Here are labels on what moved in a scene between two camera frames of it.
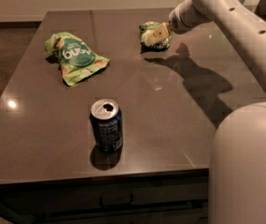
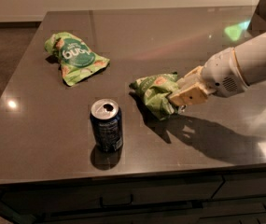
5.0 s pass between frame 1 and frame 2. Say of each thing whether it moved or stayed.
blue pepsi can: stayed
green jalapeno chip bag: moved
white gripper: moved
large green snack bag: stayed
